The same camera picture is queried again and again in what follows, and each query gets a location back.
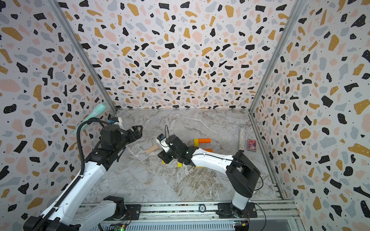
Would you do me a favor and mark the mint green microphone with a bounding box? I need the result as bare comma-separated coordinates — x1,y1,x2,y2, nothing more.
83,103,107,122

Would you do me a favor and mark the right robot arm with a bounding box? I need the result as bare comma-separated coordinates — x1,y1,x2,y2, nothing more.
156,134,261,212

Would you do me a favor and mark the glitter filled clear tube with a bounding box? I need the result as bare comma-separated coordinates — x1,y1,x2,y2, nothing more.
238,125,246,152

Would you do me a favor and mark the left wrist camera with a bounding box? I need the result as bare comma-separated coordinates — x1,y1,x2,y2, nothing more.
109,117,123,129

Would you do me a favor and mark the beige wooden block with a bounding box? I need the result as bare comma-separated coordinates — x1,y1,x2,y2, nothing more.
145,145,160,155

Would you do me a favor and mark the orange block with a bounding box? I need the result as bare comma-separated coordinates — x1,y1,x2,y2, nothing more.
198,139,212,143

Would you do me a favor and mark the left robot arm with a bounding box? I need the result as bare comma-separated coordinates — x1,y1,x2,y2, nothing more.
23,123,143,231

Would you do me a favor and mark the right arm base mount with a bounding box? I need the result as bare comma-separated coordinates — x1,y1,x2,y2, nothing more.
216,202,257,219

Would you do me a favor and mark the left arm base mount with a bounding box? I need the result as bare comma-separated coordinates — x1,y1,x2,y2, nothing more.
110,204,141,221

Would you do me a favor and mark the red playing card box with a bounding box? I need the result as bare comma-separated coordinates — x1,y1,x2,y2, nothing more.
247,139,257,152

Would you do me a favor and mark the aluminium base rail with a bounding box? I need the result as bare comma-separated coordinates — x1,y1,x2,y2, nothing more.
53,200,303,231

